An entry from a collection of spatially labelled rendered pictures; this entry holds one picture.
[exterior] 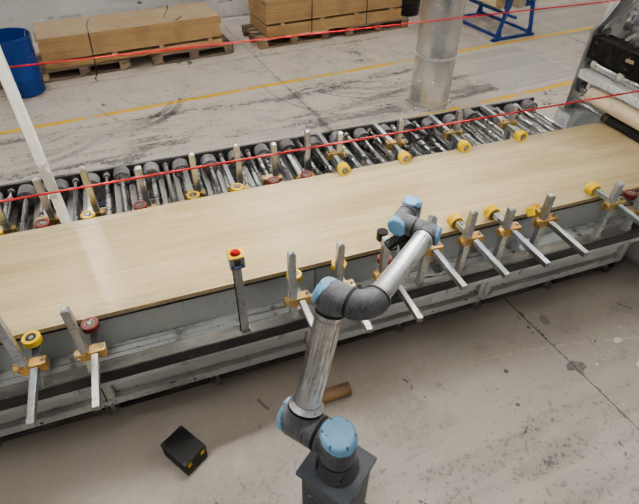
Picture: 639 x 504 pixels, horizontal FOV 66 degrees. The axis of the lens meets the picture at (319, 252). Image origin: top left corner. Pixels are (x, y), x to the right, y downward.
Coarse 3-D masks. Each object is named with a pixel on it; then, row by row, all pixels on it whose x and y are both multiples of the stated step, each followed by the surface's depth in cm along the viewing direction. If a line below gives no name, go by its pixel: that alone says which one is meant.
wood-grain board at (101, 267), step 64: (576, 128) 380; (256, 192) 312; (320, 192) 312; (384, 192) 313; (448, 192) 314; (512, 192) 314; (576, 192) 315; (0, 256) 265; (64, 256) 265; (128, 256) 266; (192, 256) 266; (256, 256) 267; (320, 256) 267
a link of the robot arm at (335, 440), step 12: (324, 420) 200; (336, 420) 198; (348, 420) 199; (324, 432) 194; (336, 432) 194; (348, 432) 194; (312, 444) 197; (324, 444) 191; (336, 444) 190; (348, 444) 191; (324, 456) 195; (336, 456) 191; (348, 456) 193; (336, 468) 198; (348, 468) 200
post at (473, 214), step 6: (474, 210) 257; (468, 216) 261; (474, 216) 258; (468, 222) 262; (474, 222) 261; (468, 228) 263; (468, 234) 266; (462, 246) 273; (468, 246) 272; (462, 252) 274; (462, 258) 277; (456, 264) 283; (462, 264) 281; (456, 270) 285; (462, 270) 285
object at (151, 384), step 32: (576, 224) 334; (448, 256) 308; (608, 256) 380; (256, 288) 267; (480, 288) 343; (512, 288) 357; (128, 320) 251; (160, 320) 258; (192, 320) 266; (352, 320) 321; (384, 320) 330; (0, 352) 236; (64, 352) 249; (256, 352) 308; (288, 352) 313; (128, 384) 286; (160, 384) 291; (192, 384) 305; (0, 416) 266; (64, 416) 279
